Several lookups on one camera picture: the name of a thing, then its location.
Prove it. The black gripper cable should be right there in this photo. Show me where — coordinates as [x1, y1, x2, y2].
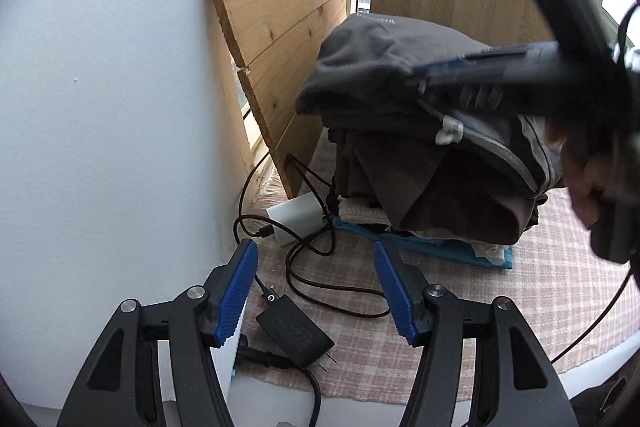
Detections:
[550, 267, 638, 363]

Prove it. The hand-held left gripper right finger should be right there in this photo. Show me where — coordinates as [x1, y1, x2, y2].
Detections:
[374, 239, 578, 427]

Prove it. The grey daisy print t-shirt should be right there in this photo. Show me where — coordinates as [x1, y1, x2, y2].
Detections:
[295, 13, 566, 198]

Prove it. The person's right hand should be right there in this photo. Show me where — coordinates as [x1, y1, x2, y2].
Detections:
[546, 121, 622, 231]

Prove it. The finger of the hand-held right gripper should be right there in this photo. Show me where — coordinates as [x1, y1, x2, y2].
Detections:
[405, 41, 562, 88]
[416, 85, 507, 118]

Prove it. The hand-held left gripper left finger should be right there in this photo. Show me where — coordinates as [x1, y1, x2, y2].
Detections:
[56, 238, 260, 427]

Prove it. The black power adapter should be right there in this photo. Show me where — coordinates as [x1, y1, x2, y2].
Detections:
[255, 291, 336, 368]

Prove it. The small white box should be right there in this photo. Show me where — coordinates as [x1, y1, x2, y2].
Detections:
[265, 192, 328, 247]

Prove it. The white power strip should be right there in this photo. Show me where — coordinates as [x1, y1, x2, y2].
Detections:
[207, 307, 246, 408]

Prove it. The stack of folded clothes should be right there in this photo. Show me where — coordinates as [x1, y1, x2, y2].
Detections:
[325, 127, 543, 270]

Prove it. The thick black power cord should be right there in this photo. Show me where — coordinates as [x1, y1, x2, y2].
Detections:
[239, 334, 323, 427]

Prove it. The pink plaid blanket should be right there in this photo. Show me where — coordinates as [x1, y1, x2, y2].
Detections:
[235, 132, 640, 403]

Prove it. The thin black cable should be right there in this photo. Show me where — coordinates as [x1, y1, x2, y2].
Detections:
[232, 152, 393, 320]

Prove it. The pine plank board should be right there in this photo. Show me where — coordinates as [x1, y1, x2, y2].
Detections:
[204, 0, 348, 200]

